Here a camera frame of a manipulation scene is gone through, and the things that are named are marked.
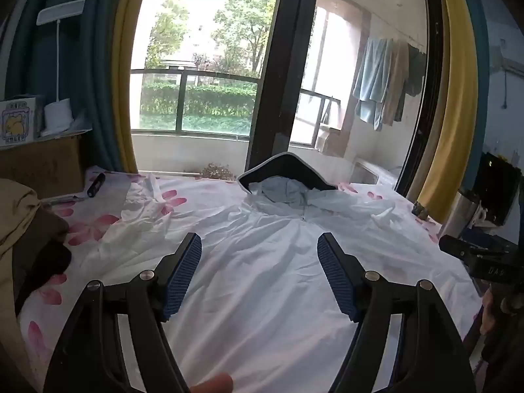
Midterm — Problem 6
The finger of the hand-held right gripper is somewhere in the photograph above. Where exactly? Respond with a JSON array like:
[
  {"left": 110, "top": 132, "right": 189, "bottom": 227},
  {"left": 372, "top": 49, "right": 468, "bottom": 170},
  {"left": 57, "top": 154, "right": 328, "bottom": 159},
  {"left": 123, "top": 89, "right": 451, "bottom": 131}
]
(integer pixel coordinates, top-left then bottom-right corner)
[{"left": 439, "top": 235, "right": 476, "bottom": 260}]

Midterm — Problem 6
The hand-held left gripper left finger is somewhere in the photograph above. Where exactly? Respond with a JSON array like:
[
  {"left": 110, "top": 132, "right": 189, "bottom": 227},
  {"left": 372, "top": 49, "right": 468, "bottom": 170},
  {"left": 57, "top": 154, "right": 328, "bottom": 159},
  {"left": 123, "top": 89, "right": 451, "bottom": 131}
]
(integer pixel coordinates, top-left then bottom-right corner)
[{"left": 43, "top": 233, "right": 203, "bottom": 393}]

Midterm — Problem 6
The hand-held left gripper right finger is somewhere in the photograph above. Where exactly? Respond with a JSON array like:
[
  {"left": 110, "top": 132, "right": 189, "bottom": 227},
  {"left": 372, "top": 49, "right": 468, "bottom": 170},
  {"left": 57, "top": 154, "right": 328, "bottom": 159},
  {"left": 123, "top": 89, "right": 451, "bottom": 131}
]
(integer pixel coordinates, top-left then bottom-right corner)
[{"left": 316, "top": 232, "right": 477, "bottom": 393}]

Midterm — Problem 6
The white hooded jacket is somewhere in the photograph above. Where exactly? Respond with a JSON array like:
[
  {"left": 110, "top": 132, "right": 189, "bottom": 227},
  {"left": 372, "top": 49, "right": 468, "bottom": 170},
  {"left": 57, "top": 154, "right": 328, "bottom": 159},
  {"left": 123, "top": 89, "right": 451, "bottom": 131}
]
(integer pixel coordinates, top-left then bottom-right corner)
[{"left": 96, "top": 152, "right": 484, "bottom": 393}]

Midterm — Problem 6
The person's left hand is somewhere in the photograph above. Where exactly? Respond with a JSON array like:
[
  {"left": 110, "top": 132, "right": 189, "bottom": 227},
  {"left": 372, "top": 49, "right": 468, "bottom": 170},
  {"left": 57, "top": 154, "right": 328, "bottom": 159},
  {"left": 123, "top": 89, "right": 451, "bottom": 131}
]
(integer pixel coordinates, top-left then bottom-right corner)
[{"left": 190, "top": 372, "right": 234, "bottom": 393}]

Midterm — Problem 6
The steel thermos cup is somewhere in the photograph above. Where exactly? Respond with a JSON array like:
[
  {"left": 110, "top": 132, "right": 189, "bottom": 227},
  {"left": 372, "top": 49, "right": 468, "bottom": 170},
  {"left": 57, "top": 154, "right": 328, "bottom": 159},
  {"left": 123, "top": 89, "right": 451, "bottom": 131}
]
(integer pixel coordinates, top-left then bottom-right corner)
[{"left": 440, "top": 190, "right": 479, "bottom": 238}]

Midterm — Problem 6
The white mug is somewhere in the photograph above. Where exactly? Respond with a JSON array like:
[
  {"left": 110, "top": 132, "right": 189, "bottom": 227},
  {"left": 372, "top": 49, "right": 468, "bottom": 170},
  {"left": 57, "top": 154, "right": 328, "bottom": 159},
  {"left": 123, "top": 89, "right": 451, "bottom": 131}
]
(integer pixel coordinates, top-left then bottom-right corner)
[{"left": 471, "top": 205, "right": 492, "bottom": 228}]

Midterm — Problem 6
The black monitor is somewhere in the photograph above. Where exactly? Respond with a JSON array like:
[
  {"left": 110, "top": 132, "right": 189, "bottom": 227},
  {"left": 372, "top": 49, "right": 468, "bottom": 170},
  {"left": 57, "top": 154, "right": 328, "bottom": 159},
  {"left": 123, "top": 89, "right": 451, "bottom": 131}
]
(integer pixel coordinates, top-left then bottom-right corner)
[{"left": 475, "top": 152, "right": 522, "bottom": 226}]

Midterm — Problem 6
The white balcony appliance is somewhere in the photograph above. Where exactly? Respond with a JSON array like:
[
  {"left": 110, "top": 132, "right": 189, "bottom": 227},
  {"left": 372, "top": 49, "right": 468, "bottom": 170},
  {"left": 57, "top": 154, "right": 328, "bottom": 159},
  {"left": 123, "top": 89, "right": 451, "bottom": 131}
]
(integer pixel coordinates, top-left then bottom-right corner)
[{"left": 352, "top": 158, "right": 404, "bottom": 191}]

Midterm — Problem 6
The floral bed sheet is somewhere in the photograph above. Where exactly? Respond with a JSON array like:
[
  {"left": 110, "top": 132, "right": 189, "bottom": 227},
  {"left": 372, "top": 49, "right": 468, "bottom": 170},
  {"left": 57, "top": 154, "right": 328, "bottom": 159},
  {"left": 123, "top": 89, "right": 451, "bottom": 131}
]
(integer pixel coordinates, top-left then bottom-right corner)
[{"left": 16, "top": 167, "right": 484, "bottom": 393}]

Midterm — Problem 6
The dried plant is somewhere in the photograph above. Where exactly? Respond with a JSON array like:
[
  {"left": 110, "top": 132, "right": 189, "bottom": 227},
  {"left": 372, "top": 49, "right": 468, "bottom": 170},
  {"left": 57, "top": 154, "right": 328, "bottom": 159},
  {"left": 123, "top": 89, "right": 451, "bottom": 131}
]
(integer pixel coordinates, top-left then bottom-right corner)
[{"left": 196, "top": 163, "right": 240, "bottom": 181}]

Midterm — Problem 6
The black cloth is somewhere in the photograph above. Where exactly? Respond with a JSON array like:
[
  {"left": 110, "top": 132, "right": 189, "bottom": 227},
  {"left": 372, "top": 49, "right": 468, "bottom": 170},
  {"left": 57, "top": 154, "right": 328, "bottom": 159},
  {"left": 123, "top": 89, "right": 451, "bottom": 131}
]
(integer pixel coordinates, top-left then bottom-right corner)
[{"left": 16, "top": 239, "right": 72, "bottom": 312}]

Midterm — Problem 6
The yellow curtain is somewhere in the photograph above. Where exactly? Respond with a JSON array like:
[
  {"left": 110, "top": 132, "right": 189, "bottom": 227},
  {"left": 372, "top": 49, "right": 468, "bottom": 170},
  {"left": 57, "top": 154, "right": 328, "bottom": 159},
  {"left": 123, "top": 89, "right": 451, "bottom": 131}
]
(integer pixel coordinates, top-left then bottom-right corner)
[
  {"left": 415, "top": 0, "right": 479, "bottom": 224},
  {"left": 110, "top": 0, "right": 152, "bottom": 175}
]

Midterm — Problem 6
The balcony cardboard box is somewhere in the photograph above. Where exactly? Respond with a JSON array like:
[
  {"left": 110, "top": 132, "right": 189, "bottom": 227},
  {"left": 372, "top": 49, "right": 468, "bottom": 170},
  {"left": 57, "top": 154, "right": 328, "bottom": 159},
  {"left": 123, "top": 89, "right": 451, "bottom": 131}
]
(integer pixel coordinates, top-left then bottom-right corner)
[{"left": 315, "top": 125, "right": 342, "bottom": 156}]

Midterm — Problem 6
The grey-brown cloth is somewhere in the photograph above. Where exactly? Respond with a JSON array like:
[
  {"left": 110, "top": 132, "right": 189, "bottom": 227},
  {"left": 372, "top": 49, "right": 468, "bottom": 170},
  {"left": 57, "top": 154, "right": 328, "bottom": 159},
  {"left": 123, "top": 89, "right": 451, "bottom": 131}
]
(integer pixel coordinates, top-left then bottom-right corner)
[{"left": 12, "top": 209, "right": 70, "bottom": 295}]

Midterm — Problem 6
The beige hanging garment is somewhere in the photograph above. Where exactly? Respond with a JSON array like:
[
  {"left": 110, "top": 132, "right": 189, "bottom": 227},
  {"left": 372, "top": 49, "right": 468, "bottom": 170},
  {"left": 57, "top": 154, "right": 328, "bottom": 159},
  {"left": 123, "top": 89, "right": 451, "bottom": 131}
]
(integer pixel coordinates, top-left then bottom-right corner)
[{"left": 383, "top": 41, "right": 410, "bottom": 125}]

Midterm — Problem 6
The balcony railing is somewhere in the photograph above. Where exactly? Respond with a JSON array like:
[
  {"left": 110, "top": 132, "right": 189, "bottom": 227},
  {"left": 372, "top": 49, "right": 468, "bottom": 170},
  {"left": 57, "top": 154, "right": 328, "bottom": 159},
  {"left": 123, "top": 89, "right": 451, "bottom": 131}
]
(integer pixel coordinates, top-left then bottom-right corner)
[{"left": 130, "top": 69, "right": 342, "bottom": 150}]

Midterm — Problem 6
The dark hanging garment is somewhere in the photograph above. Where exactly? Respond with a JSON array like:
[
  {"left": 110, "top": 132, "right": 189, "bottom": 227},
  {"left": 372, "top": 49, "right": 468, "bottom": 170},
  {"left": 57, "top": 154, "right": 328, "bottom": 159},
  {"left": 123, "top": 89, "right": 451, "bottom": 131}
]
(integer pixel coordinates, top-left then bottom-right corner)
[{"left": 403, "top": 45, "right": 427, "bottom": 121}]

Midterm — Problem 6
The teal curtain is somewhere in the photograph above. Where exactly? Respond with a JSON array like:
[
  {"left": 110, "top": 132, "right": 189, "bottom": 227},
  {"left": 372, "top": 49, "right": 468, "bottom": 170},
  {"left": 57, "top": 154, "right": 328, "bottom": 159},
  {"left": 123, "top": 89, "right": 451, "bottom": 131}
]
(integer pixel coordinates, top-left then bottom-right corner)
[
  {"left": 6, "top": 0, "right": 119, "bottom": 173},
  {"left": 454, "top": 0, "right": 492, "bottom": 197}
]

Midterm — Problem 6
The brown cardboard box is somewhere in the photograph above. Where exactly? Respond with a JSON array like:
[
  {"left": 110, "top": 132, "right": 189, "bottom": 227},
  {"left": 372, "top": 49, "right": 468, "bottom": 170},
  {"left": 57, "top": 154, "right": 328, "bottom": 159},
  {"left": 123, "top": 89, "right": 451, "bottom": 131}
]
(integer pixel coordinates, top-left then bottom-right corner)
[{"left": 0, "top": 129, "right": 93, "bottom": 199}]

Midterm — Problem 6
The light blue hanging towel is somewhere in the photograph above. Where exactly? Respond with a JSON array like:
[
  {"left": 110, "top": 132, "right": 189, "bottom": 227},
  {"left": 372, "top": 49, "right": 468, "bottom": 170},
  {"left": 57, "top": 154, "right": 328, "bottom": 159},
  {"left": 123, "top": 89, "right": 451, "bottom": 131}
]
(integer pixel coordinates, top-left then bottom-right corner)
[{"left": 353, "top": 38, "right": 394, "bottom": 132}]

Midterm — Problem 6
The tan cloth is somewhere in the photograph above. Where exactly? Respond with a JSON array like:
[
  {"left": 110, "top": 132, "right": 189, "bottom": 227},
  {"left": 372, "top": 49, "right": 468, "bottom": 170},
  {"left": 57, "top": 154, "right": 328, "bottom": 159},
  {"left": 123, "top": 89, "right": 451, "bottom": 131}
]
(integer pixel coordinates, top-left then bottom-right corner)
[{"left": 0, "top": 178, "right": 42, "bottom": 336}]

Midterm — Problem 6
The clear plastic bag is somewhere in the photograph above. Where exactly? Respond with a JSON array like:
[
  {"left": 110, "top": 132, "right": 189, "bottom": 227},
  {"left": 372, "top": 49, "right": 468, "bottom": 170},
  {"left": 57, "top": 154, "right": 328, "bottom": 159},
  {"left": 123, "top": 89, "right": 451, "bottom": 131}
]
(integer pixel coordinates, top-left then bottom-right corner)
[{"left": 41, "top": 120, "right": 93, "bottom": 136}]

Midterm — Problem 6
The white desk lamp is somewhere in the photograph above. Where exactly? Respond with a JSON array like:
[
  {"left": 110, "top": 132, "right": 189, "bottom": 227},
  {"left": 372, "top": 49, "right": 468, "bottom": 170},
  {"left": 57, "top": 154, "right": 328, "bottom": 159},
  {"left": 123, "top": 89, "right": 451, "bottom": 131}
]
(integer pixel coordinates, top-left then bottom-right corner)
[{"left": 36, "top": 0, "right": 86, "bottom": 131}]

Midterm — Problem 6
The printed cartoon box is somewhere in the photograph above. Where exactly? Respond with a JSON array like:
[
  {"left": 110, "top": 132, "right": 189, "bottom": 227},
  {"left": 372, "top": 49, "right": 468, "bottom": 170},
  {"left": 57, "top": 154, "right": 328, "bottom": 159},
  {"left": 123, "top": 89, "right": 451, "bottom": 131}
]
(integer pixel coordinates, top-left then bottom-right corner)
[{"left": 0, "top": 95, "right": 45, "bottom": 148}]

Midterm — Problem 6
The black door frame post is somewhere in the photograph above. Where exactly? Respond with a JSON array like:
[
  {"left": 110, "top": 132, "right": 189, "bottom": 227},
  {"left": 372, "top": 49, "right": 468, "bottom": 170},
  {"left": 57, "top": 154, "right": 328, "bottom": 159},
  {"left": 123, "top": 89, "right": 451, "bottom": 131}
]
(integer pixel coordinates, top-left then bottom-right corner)
[
  {"left": 245, "top": 0, "right": 322, "bottom": 173},
  {"left": 395, "top": 0, "right": 445, "bottom": 197}
]

